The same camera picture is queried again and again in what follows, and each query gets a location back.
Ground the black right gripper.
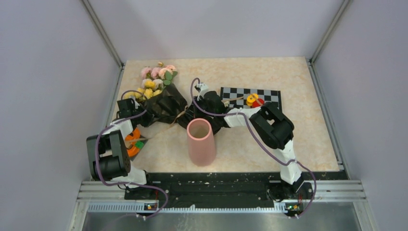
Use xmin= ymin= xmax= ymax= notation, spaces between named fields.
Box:
xmin=186 ymin=95 xmax=217 ymax=119

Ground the flower bouquet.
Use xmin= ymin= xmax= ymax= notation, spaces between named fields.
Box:
xmin=123 ymin=62 xmax=230 ymax=136

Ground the beige ribbon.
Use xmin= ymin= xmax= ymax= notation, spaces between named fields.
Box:
xmin=126 ymin=97 xmax=259 ymax=142

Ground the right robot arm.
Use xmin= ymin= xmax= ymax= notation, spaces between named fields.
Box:
xmin=192 ymin=90 xmax=307 ymax=201

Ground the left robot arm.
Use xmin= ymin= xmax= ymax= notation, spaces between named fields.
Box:
xmin=86 ymin=98 xmax=154 ymax=199

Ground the pink vase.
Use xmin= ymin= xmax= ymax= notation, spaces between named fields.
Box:
xmin=186 ymin=118 xmax=217 ymax=167

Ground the black white chessboard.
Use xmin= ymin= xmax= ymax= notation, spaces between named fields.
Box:
xmin=220 ymin=87 xmax=282 ymax=111

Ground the green toy brick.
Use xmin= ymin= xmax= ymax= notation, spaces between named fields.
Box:
xmin=134 ymin=141 xmax=144 ymax=149

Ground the yellow toy block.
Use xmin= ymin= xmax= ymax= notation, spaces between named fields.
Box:
xmin=246 ymin=93 xmax=258 ymax=106

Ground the red toy block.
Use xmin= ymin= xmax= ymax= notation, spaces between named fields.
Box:
xmin=251 ymin=98 xmax=265 ymax=108

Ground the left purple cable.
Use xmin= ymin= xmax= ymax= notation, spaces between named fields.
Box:
xmin=95 ymin=90 xmax=168 ymax=220

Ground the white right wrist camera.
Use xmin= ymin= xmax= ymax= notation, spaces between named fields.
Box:
xmin=194 ymin=83 xmax=209 ymax=101

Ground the orange ring toy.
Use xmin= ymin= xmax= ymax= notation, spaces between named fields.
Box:
xmin=125 ymin=128 xmax=143 ymax=157

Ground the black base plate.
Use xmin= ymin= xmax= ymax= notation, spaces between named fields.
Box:
xmin=125 ymin=172 xmax=313 ymax=208

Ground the aluminium frame rail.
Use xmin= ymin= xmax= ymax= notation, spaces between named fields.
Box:
xmin=79 ymin=0 xmax=125 ymax=69

